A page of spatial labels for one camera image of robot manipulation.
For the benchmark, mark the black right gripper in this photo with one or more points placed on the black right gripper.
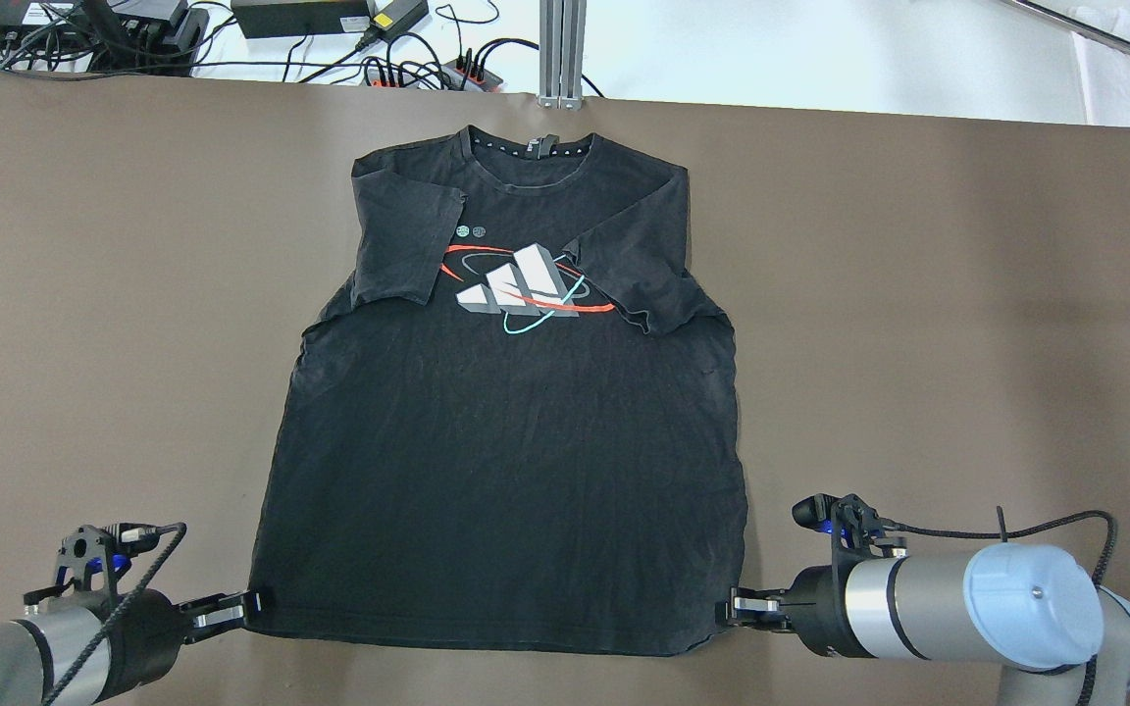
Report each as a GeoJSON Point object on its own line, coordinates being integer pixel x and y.
{"type": "Point", "coordinates": [815, 610]}

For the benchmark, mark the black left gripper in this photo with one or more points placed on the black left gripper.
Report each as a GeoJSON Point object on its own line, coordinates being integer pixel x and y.
{"type": "Point", "coordinates": [146, 630]}

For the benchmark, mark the black printed t-shirt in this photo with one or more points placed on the black printed t-shirt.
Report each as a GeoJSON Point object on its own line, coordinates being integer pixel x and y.
{"type": "Point", "coordinates": [515, 425]}

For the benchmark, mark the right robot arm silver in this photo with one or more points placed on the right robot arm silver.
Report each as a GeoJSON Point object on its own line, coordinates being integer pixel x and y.
{"type": "Point", "coordinates": [1032, 610]}

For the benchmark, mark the brown table mat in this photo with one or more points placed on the brown table mat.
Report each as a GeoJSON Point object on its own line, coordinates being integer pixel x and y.
{"type": "Point", "coordinates": [932, 313]}

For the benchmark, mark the orange grey usb hub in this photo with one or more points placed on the orange grey usb hub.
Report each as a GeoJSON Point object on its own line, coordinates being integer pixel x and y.
{"type": "Point", "coordinates": [466, 74]}
{"type": "Point", "coordinates": [376, 71]}

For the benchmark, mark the black electronics box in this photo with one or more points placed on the black electronics box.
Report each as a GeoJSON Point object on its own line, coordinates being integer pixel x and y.
{"type": "Point", "coordinates": [105, 37]}

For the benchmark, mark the black power adapter brick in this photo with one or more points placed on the black power adapter brick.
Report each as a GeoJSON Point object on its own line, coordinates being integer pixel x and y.
{"type": "Point", "coordinates": [259, 19]}

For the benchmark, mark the aluminium profile post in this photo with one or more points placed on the aluminium profile post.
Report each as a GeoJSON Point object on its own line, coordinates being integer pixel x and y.
{"type": "Point", "coordinates": [561, 49]}

